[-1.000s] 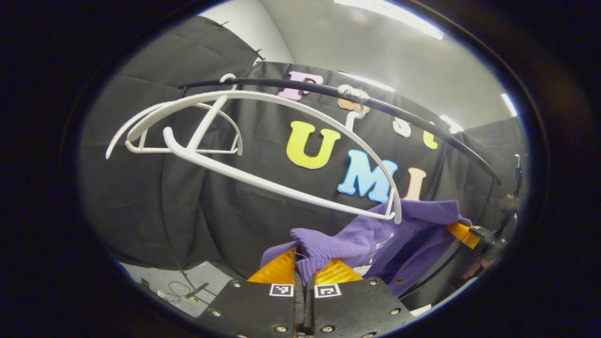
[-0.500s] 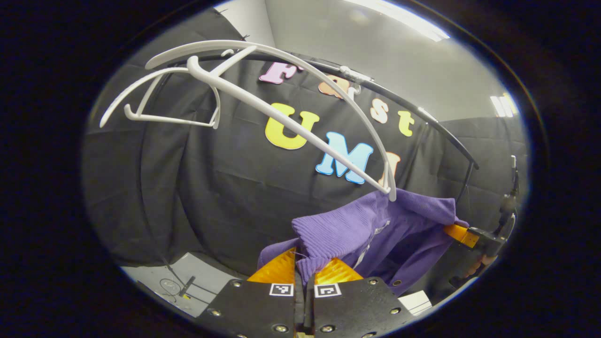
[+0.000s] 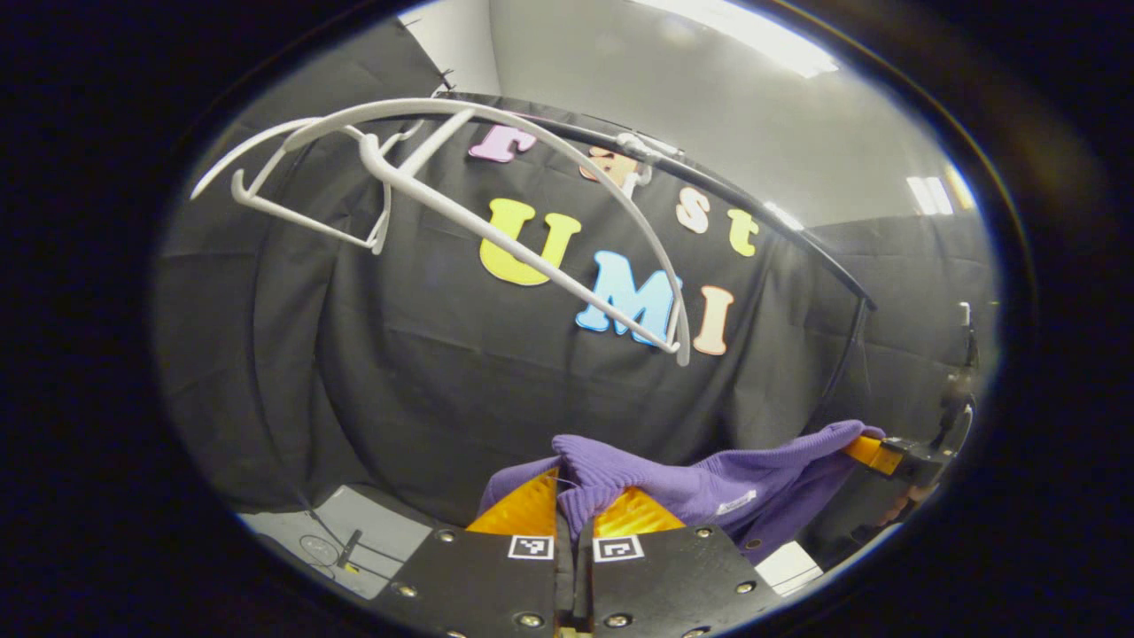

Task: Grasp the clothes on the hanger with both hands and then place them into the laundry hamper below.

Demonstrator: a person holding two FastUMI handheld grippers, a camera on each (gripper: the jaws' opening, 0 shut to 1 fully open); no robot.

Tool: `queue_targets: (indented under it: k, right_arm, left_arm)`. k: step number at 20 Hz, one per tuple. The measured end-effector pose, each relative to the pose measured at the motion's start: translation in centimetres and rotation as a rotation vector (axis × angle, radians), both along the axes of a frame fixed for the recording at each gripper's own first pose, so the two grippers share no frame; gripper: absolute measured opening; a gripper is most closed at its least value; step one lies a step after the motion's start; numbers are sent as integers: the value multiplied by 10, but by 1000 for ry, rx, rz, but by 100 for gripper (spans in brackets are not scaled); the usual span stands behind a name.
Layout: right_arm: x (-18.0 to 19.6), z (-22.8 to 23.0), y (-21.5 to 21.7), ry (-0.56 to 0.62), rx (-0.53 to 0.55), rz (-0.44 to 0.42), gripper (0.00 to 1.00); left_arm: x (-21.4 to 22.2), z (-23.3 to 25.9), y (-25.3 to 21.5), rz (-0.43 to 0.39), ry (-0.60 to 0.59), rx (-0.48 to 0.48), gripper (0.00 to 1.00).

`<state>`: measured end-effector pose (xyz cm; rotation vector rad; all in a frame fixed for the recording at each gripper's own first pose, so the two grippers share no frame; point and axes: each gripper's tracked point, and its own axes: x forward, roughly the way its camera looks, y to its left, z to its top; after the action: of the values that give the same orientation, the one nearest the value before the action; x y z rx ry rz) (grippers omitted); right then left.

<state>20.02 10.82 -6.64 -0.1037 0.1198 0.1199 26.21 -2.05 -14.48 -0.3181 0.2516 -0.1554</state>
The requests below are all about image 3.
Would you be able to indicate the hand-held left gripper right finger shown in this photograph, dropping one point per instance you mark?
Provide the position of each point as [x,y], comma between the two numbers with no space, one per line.
[664,585]

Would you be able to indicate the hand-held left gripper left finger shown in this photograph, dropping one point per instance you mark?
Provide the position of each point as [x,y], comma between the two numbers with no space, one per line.
[478,585]

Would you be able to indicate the black clothes rack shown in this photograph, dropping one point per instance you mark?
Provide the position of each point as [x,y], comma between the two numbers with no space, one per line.
[709,182]

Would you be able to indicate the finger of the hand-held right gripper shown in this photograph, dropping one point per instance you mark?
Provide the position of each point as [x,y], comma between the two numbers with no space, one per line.
[873,455]

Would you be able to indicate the black backdrop cloth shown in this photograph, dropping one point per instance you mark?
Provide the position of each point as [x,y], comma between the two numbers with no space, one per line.
[399,372]

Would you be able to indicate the purple knit cardigan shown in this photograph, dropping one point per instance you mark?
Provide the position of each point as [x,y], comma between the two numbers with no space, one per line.
[753,478]

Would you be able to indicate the white plastic hanger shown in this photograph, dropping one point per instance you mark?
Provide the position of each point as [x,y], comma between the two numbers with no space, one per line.
[684,341]
[239,188]

